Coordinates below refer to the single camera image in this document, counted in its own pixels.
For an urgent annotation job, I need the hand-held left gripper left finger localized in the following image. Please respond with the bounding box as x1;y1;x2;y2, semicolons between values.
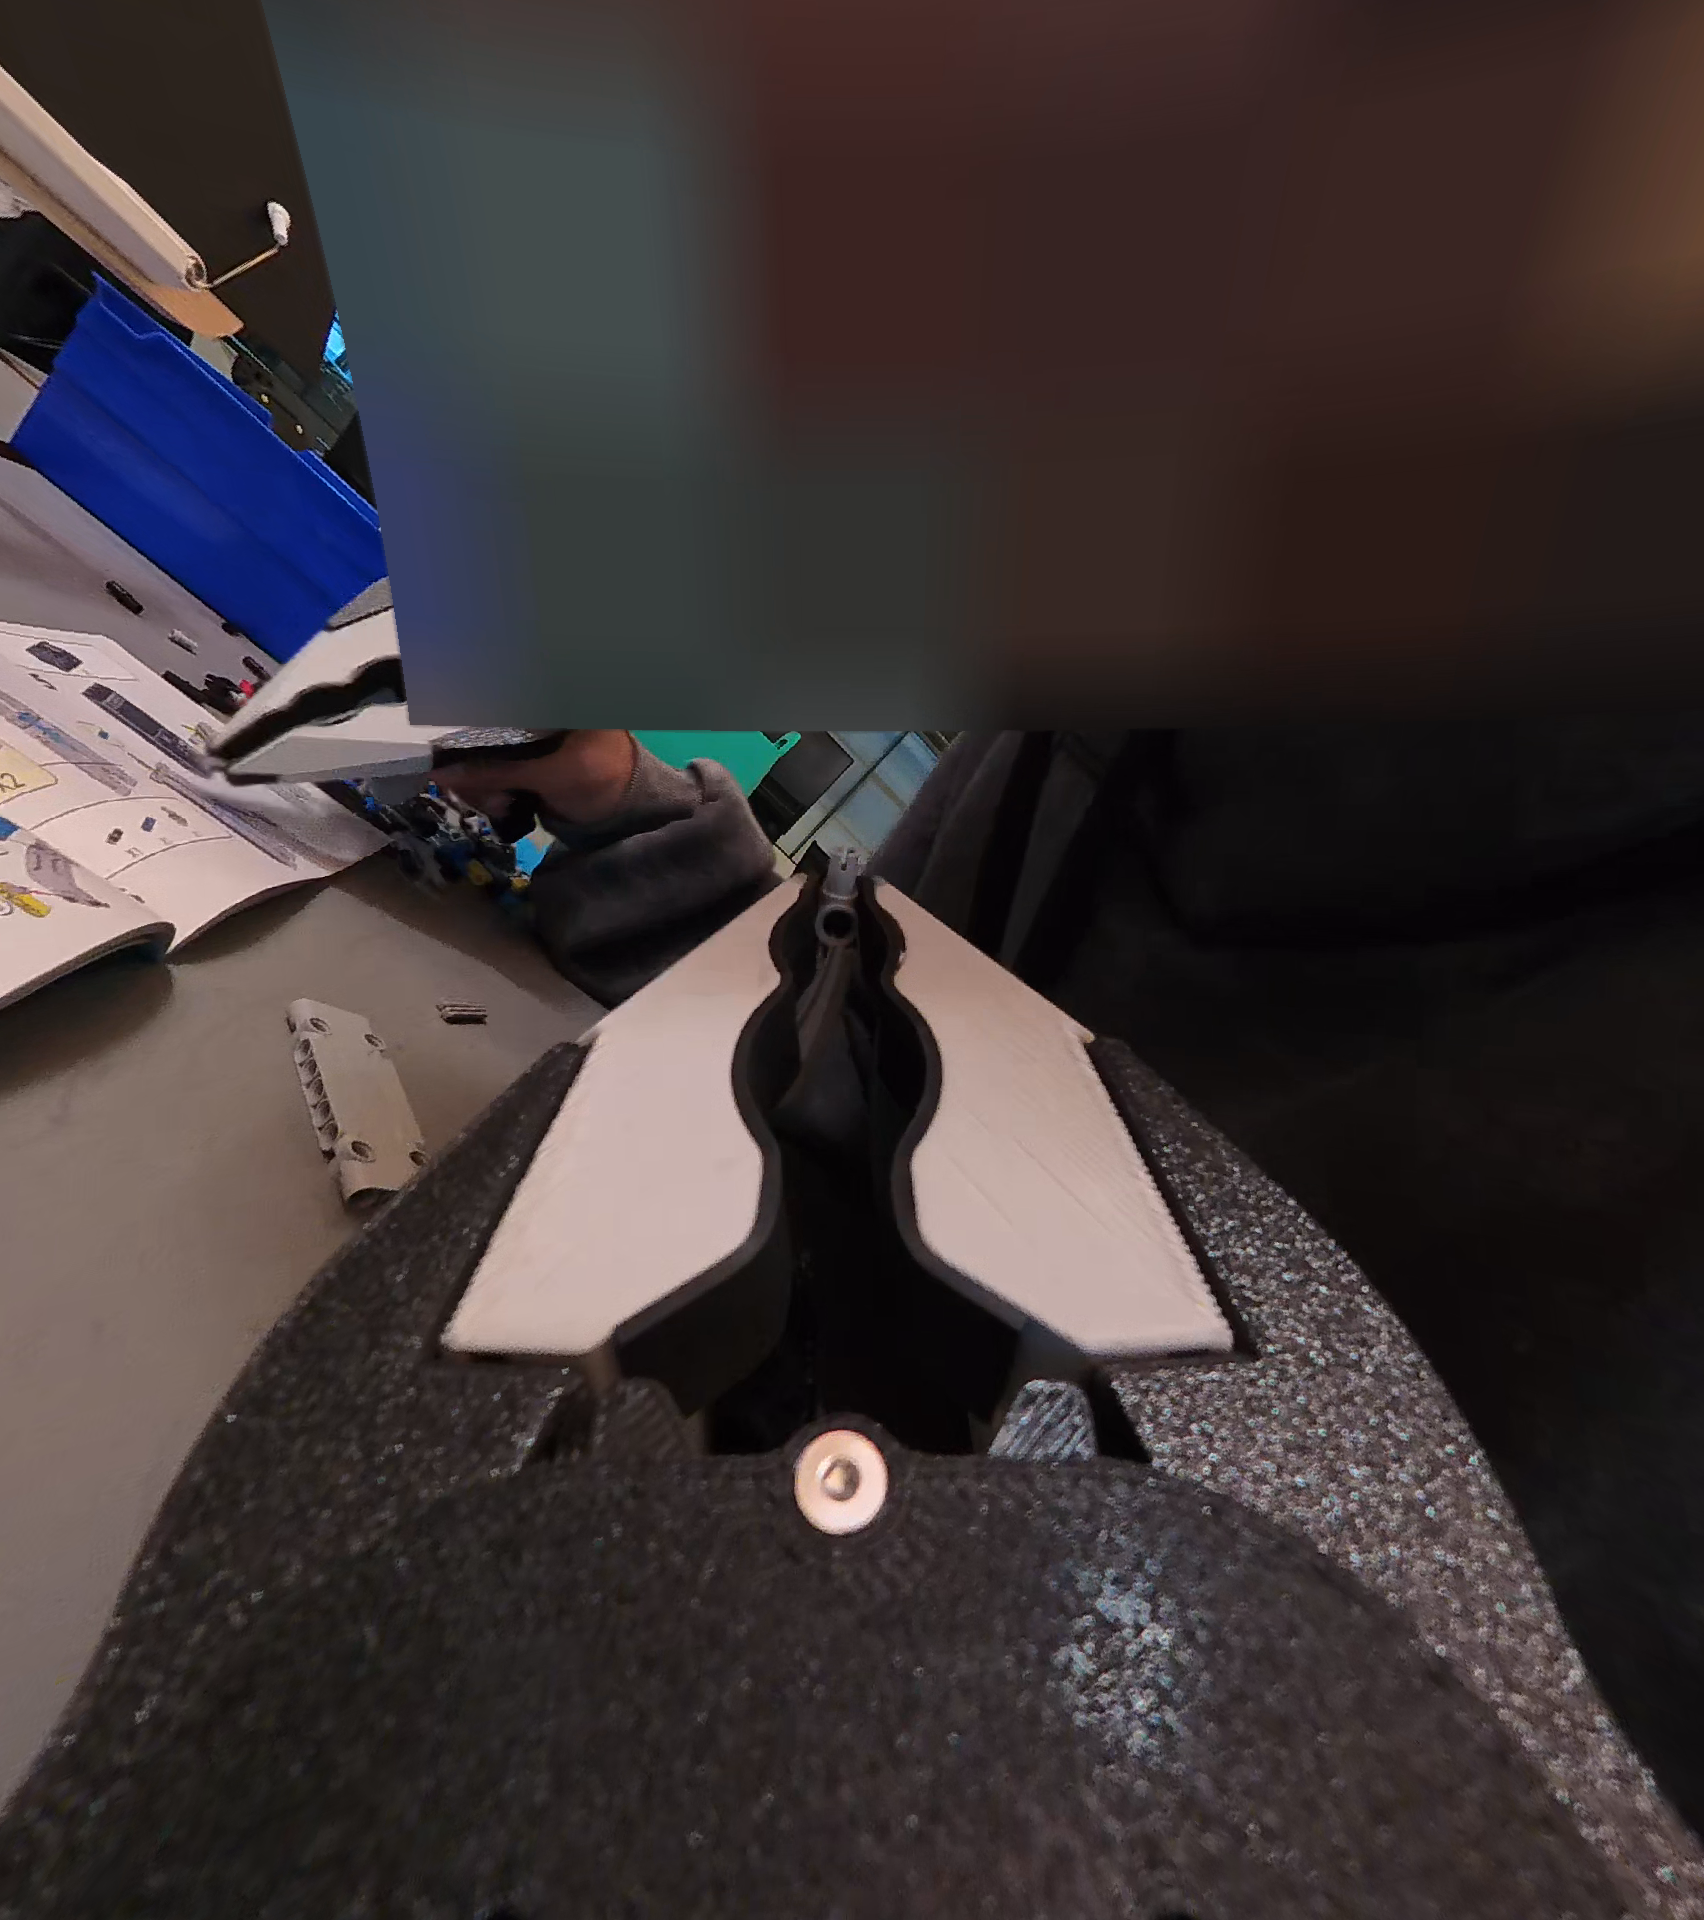
437;877;816;1421

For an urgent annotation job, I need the green tote bag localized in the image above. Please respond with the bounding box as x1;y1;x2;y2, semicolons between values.
629;730;806;842

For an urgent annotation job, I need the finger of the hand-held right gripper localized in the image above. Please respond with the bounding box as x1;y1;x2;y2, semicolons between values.
234;614;404;727
217;717;479;786

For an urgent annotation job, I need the white instruction booklet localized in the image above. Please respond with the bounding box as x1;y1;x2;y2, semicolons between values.
0;592;396;1071

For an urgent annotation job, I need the black divider panel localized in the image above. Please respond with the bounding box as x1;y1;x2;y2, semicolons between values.
0;0;344;362

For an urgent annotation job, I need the person's right hand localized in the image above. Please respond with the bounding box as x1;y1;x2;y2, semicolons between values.
528;730;644;842

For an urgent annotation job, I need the pile of small colourful pieces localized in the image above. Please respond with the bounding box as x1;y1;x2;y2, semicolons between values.
386;781;554;900

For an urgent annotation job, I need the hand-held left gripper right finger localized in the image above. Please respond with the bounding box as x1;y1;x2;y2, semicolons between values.
866;877;1235;1425

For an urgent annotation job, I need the grey flat panel with holes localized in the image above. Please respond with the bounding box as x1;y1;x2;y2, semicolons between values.
285;997;431;1212

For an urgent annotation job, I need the person's right forearm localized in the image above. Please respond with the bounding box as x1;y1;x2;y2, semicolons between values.
528;756;793;1010

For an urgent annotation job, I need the person's grey sweater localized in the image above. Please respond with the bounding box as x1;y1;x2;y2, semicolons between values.
866;730;1704;1920

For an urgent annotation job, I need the blue plastic bin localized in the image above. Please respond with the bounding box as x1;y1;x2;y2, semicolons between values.
12;270;389;663

